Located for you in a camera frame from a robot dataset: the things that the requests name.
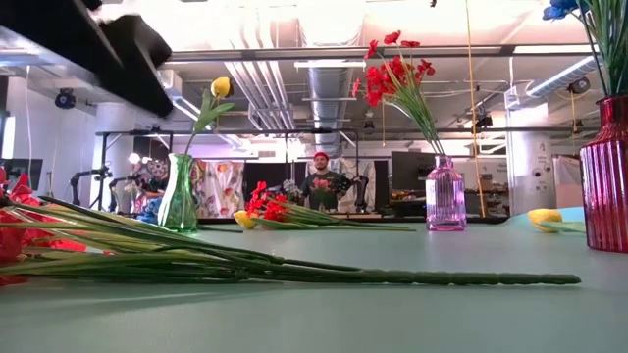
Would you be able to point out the red artificial flower bunch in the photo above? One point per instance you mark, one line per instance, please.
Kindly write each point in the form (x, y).
(267, 211)
(392, 73)
(441, 278)

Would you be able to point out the yellow artificial tulip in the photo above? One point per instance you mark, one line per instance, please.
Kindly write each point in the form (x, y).
(222, 87)
(544, 216)
(244, 219)

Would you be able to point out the blue artificial flower bunch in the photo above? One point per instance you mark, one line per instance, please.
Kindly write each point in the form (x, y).
(608, 39)
(153, 211)

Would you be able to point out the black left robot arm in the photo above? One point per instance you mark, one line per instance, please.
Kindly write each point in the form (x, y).
(73, 39)

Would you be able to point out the black background robot arm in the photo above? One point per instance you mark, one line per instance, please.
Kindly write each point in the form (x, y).
(88, 172)

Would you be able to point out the purple glass vase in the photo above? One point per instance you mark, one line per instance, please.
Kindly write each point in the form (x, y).
(445, 196)

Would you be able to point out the green glass vase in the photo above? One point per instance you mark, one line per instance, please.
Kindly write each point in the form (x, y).
(177, 206)

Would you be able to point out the red glass vase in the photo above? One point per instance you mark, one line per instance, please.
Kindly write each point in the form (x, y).
(606, 171)

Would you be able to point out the person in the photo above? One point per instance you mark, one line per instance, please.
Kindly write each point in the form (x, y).
(321, 188)
(152, 176)

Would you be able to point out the black monitor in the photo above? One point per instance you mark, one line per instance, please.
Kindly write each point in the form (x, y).
(409, 171)

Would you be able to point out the floral curtain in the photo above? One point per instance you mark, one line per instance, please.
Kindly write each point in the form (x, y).
(216, 188)

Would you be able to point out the white ceiling light bar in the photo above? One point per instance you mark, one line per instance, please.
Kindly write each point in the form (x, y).
(329, 64)

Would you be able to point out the green table mat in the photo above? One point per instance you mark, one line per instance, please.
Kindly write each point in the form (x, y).
(314, 318)

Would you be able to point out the pink cloth cover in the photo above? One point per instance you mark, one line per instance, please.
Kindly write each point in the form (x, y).
(566, 181)

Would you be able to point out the black ceiling spot lamp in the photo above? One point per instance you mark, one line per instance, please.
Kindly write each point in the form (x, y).
(579, 85)
(65, 99)

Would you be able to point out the white ceiling pipe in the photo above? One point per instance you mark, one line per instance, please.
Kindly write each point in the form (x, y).
(564, 76)

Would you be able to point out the black metal rack frame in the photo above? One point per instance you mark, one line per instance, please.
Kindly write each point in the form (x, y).
(245, 131)

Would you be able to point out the silver ceiling duct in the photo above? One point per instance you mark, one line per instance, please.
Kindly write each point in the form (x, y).
(329, 88)

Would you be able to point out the dark wall screen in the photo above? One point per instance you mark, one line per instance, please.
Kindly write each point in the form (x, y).
(24, 171)

